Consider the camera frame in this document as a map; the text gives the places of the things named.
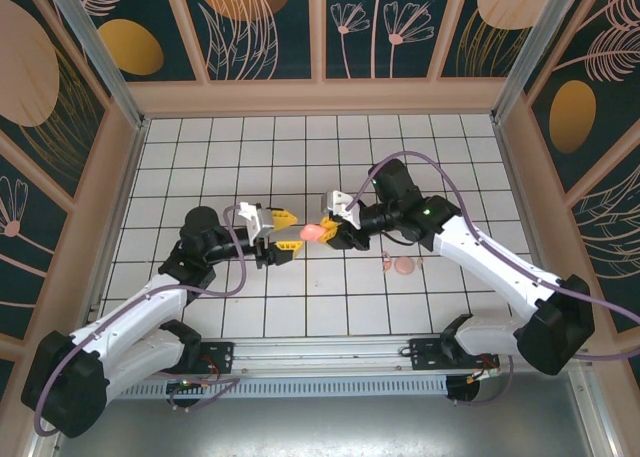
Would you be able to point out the pink earbuds charging case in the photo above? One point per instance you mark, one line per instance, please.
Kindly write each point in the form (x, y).
(403, 266)
(312, 232)

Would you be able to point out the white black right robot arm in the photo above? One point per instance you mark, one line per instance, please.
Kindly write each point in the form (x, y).
(490, 262)

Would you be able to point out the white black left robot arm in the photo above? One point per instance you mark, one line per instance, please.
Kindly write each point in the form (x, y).
(140, 307)

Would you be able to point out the grey metal sheet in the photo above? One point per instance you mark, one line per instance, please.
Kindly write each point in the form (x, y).
(320, 427)

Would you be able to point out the aluminium table side rail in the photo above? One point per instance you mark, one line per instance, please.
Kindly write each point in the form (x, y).
(132, 167)
(515, 177)

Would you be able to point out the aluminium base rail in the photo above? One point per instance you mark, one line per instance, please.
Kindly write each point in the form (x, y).
(320, 352)

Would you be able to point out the aluminium frame post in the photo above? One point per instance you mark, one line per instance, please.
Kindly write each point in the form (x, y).
(94, 47)
(543, 47)

